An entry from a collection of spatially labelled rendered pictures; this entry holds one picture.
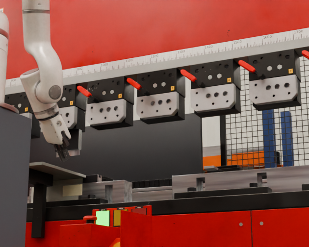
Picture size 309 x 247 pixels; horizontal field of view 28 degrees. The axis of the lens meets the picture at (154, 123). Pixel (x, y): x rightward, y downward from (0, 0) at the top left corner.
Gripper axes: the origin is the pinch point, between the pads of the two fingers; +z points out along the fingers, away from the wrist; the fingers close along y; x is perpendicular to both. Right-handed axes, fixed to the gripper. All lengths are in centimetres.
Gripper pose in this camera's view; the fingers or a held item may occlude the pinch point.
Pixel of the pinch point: (64, 154)
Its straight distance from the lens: 217.8
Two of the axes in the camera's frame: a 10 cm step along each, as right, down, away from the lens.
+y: -6.7, -0.5, 7.4
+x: -6.8, 4.4, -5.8
